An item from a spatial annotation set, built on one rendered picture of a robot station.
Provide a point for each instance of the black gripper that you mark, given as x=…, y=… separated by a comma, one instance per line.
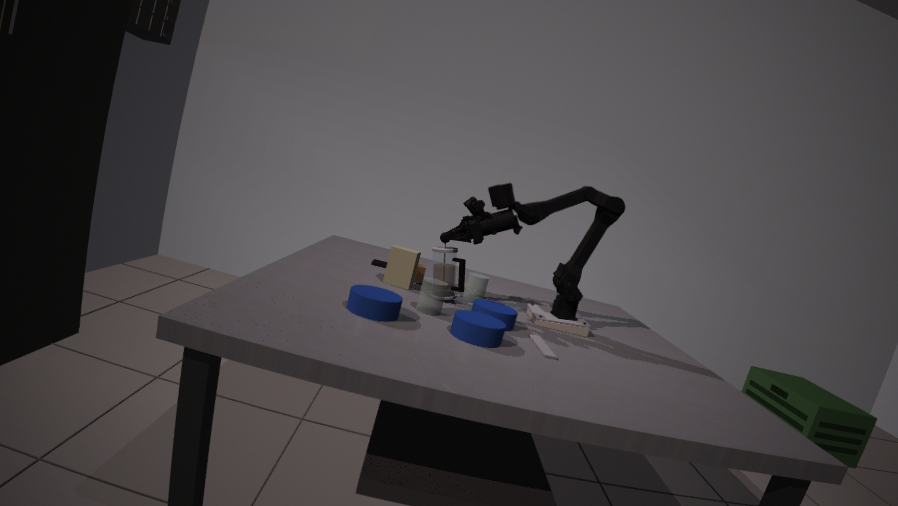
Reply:
x=471, y=229

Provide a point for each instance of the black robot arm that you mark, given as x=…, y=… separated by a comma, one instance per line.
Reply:
x=566, y=277

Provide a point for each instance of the blue short cylinder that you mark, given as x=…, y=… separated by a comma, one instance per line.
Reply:
x=499, y=311
x=374, y=303
x=478, y=328

